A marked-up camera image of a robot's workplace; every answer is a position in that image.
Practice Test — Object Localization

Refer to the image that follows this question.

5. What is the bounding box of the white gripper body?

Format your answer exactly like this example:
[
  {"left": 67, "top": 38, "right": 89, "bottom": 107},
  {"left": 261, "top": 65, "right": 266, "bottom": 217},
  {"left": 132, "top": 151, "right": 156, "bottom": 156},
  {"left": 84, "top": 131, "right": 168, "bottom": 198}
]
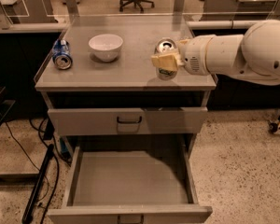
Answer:
[{"left": 177, "top": 35, "right": 215, "bottom": 76}]

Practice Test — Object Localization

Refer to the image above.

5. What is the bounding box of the green white 7up can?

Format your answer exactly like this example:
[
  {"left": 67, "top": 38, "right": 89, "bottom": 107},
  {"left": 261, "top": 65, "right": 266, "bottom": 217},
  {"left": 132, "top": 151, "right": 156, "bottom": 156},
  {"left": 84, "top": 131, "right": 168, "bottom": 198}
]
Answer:
[{"left": 154, "top": 38, "right": 177, "bottom": 80}]

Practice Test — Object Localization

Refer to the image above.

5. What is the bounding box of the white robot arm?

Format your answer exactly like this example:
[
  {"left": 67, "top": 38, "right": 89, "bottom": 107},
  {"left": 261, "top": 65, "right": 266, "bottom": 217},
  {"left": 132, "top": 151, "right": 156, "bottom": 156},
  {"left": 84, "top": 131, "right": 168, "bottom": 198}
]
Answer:
[{"left": 151, "top": 20, "right": 280, "bottom": 86}]

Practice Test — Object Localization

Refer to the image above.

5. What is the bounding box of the grey top drawer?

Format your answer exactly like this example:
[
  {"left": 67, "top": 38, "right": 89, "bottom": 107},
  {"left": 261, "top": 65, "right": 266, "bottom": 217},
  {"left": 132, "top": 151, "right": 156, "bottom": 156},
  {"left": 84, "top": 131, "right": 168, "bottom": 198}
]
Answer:
[{"left": 48, "top": 107, "right": 207, "bottom": 136}]

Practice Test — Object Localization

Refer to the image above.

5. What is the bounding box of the grey drawer cabinet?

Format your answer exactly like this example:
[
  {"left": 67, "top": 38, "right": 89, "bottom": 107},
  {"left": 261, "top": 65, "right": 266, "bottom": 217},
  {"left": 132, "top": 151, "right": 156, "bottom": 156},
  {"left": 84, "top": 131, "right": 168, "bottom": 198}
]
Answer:
[{"left": 34, "top": 14, "right": 219, "bottom": 151}]

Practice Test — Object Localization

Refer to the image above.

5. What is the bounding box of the blue pepsi can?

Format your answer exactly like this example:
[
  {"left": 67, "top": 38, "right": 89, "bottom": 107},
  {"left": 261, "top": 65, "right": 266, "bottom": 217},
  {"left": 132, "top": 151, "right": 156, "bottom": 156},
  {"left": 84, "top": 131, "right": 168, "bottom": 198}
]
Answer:
[{"left": 52, "top": 39, "right": 73, "bottom": 70}]

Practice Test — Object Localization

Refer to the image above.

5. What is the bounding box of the grey open middle drawer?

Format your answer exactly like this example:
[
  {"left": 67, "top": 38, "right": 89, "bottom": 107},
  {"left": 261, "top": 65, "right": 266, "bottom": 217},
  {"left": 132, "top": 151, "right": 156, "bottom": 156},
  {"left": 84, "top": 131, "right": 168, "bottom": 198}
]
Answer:
[{"left": 48, "top": 145, "right": 212, "bottom": 224}]

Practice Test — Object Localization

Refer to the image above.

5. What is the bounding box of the white ceramic bowl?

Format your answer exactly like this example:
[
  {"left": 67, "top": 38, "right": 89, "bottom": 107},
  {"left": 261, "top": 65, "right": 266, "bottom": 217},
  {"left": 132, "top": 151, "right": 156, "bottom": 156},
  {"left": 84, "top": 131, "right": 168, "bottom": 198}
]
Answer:
[{"left": 89, "top": 34, "right": 123, "bottom": 63}]

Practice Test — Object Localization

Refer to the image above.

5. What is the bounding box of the black bar on floor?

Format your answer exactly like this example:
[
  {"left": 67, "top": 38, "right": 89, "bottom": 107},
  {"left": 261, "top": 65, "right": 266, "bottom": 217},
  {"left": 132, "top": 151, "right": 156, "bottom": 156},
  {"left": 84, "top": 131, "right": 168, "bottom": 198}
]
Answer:
[{"left": 21, "top": 144, "right": 54, "bottom": 224}]

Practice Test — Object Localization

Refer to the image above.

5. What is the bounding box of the black floor cable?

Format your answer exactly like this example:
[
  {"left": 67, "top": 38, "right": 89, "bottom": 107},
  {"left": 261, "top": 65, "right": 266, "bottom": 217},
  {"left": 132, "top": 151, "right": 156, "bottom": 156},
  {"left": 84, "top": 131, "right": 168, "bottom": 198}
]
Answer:
[{"left": 4, "top": 117, "right": 73, "bottom": 224}]

